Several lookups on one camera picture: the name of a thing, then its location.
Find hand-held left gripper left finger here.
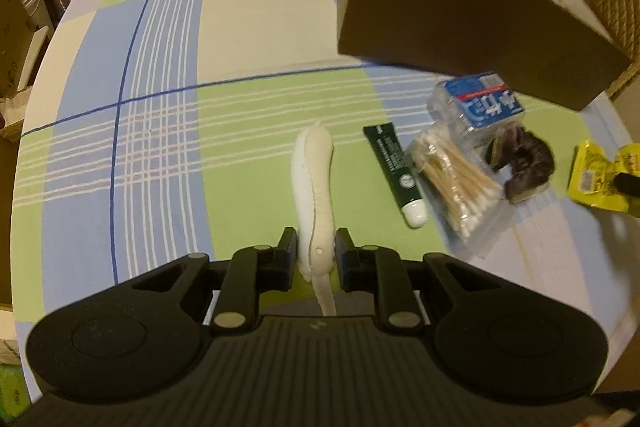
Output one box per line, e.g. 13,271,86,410
131,227,301,336

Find green printed bag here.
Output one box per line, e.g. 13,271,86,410
0,361,26,419

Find dark green tube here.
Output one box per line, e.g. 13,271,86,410
362,121,429,228

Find bag of cotton swabs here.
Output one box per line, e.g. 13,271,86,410
404,121,516,261

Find white handled brush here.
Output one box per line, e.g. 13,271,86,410
289,120,337,318

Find brown cardboard box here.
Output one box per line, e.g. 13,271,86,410
335,0,634,112

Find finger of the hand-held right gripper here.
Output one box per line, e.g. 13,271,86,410
615,173,640,199

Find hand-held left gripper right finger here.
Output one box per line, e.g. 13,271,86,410
334,227,501,336

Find clear box with blue label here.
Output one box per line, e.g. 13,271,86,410
427,70,527,148

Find brown scrunchie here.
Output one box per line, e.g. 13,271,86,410
482,121,556,206

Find yellow packet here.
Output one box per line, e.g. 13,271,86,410
565,139,640,214

